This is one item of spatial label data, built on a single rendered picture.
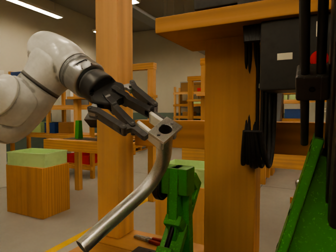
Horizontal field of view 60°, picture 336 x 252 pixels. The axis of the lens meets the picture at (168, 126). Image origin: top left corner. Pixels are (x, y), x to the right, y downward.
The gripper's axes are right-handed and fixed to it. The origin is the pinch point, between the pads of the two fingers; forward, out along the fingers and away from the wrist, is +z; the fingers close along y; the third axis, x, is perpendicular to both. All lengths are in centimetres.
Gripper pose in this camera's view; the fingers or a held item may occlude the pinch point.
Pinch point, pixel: (156, 130)
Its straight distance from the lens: 58.4
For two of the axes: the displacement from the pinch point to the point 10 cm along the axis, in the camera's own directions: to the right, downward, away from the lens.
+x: -0.6, 6.5, 7.5
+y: 6.6, -5.4, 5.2
